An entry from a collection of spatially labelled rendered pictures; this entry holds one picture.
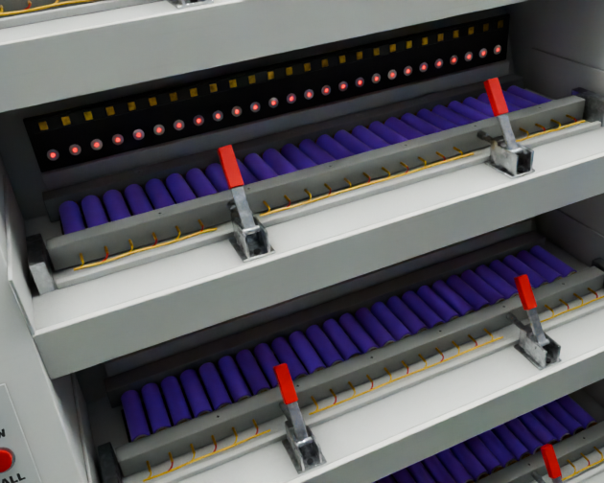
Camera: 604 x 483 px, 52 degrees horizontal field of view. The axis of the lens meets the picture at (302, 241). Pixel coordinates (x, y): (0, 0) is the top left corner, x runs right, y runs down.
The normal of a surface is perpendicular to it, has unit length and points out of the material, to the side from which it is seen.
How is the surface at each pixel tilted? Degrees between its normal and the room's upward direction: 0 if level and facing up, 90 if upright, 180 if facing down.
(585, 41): 90
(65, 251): 110
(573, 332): 20
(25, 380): 90
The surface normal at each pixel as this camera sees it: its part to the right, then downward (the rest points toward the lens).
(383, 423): -0.09, -0.84
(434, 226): 0.40, 0.47
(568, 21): -0.91, 0.29
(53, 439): 0.34, 0.15
